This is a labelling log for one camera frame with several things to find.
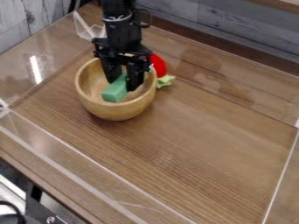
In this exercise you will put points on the brown wooden bowl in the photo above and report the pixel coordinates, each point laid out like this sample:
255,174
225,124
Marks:
91,82

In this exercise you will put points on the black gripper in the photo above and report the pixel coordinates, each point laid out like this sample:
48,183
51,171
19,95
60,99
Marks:
120,48

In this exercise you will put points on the black table leg mount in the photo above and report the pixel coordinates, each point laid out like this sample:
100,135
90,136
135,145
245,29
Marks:
36,210

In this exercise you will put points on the clear acrylic corner bracket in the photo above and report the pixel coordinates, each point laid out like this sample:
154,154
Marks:
87,32

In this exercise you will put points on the green rectangular block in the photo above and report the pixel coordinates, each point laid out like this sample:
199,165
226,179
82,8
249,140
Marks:
116,90

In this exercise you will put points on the red plush strawberry toy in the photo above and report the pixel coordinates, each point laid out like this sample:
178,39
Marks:
165,78

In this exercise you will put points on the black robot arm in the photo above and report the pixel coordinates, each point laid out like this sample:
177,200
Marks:
116,7

